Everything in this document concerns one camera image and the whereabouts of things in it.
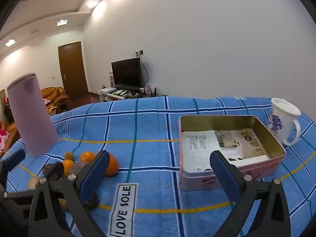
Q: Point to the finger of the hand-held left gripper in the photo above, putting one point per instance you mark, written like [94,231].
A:
[58,170]
[14,158]

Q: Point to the recessed ceiling light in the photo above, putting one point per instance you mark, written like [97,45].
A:
[91,3]

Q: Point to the brown wooden door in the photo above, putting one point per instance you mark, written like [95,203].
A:
[72,71]

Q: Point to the orange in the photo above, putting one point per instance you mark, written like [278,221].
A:
[68,166]
[113,165]
[87,156]

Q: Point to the white television stand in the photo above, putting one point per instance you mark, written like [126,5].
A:
[105,96]

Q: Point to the small yellowish fruit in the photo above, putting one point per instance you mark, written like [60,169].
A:
[63,204]

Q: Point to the orange leather armchair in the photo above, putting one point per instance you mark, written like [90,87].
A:
[53,92]

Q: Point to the ceiling light fixture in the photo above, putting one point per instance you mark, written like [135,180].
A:
[61,22]

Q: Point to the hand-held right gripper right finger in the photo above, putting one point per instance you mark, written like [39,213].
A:
[222,172]

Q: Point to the printed paper sheet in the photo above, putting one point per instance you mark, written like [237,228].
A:
[202,143]

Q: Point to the green-brown kiwi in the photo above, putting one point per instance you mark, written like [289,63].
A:
[69,155]

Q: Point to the pink cushion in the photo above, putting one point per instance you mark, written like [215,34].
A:
[47,101]

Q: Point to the pink rectangular tin box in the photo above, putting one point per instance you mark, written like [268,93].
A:
[261,128]

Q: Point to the dark ribbed suitcase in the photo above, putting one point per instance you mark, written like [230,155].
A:
[8,111]

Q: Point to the pink floral ornament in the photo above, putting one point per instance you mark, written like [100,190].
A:
[148,88]

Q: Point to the mauve cylindrical container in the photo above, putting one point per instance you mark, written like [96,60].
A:
[32,116]

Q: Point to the blue plaid cloth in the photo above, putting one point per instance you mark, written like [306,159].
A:
[153,128]

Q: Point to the white mug with blue flowers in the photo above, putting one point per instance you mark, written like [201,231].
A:
[279,118]

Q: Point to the tall pink box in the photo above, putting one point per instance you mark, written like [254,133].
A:
[111,77]

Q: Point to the flat white box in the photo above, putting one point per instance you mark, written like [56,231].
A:
[108,89]

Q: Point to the wall socket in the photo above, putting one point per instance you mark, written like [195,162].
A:
[139,52]

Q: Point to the black television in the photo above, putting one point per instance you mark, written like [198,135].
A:
[126,72]

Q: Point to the rectangular ceiling light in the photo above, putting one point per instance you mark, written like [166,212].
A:
[9,42]

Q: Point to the tan round fruit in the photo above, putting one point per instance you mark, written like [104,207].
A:
[32,183]

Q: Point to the black router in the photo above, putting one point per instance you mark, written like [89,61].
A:
[154,93]

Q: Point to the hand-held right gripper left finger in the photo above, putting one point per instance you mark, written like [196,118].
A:
[92,177]

